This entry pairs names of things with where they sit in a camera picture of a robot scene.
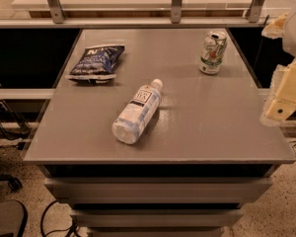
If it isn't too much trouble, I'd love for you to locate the black cables left side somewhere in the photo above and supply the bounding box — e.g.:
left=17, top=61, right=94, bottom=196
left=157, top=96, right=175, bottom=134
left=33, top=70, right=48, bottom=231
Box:
left=0, top=99, right=33, bottom=150

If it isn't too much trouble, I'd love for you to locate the blue chip bag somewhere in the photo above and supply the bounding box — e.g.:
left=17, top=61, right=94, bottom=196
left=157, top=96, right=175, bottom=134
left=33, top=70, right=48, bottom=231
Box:
left=66, top=44, right=124, bottom=82

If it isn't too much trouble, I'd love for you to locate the middle metal bracket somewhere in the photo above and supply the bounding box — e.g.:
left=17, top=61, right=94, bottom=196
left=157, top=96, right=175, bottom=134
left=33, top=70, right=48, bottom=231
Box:
left=171, top=0, right=183, bottom=24

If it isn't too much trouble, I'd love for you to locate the black office chair base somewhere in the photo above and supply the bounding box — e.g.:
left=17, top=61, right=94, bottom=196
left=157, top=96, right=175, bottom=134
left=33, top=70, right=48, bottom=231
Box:
left=0, top=141, right=29, bottom=237

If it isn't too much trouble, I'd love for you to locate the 7up soda can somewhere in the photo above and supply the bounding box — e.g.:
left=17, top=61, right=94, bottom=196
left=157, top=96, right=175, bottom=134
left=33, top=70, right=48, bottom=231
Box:
left=199, top=32, right=227, bottom=75

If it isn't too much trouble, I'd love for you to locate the metal bracket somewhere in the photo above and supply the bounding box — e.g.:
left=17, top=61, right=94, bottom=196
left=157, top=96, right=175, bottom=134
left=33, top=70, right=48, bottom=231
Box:
left=47, top=0, right=65, bottom=24
left=171, top=0, right=183, bottom=24
left=246, top=0, right=265, bottom=23

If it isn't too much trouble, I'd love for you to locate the left metal bracket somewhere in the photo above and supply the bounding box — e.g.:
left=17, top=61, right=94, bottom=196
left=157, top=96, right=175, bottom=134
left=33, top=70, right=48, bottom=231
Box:
left=47, top=0, right=65, bottom=24

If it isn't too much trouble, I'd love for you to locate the white plastic water bottle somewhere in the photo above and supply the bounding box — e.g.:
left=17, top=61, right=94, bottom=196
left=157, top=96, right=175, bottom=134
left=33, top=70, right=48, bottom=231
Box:
left=112, top=79, right=163, bottom=144

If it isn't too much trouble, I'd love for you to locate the black floor cable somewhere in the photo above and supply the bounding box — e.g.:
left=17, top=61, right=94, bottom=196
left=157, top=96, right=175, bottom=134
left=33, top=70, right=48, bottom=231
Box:
left=39, top=199, right=82, bottom=237

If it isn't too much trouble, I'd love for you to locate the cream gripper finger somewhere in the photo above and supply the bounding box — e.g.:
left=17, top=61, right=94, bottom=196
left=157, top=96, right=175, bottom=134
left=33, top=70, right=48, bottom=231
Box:
left=259, top=58, right=296, bottom=126
left=261, top=13, right=287, bottom=39

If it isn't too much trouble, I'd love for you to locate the grey drawer cabinet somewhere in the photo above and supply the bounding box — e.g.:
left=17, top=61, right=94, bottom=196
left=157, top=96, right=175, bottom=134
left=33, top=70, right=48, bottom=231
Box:
left=25, top=30, right=295, bottom=237

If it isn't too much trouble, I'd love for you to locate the right metal bracket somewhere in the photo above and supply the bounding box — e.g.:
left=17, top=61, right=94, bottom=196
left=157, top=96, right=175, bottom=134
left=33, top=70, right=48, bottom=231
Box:
left=246, top=0, right=265, bottom=23

